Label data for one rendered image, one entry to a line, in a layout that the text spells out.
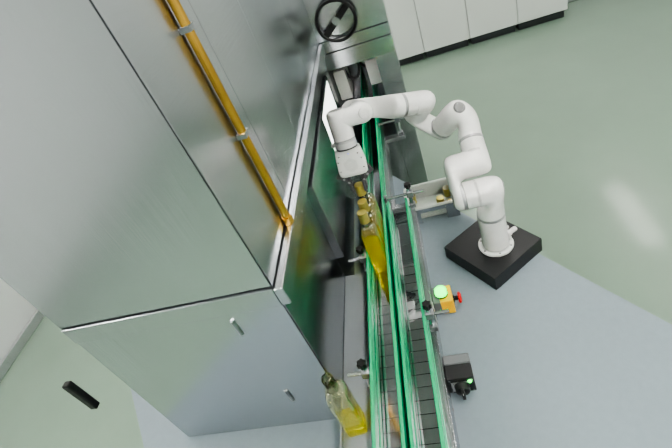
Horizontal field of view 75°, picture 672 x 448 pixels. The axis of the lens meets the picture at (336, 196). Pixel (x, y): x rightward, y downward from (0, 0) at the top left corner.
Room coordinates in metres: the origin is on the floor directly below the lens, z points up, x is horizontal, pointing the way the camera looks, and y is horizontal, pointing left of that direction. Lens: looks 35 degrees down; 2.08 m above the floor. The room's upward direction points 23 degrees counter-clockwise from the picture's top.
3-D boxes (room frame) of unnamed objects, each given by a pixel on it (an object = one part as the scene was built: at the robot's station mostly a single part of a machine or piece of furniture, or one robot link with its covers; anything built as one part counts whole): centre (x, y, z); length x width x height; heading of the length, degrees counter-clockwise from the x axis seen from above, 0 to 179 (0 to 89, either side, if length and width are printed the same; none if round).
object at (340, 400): (0.63, 0.19, 1.01); 0.06 x 0.06 x 0.26; 84
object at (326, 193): (1.61, -0.05, 1.15); 0.90 x 0.03 x 0.34; 164
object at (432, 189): (1.49, -0.39, 0.80); 0.22 x 0.17 x 0.09; 74
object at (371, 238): (1.15, -0.06, 0.99); 0.06 x 0.06 x 0.21; 74
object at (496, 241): (1.10, -0.50, 0.89); 0.16 x 0.13 x 0.15; 107
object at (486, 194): (1.10, -0.47, 1.05); 0.13 x 0.10 x 0.16; 75
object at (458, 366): (0.71, -0.14, 0.79); 0.08 x 0.08 x 0.08; 74
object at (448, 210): (1.50, -0.36, 0.79); 0.27 x 0.17 x 0.08; 74
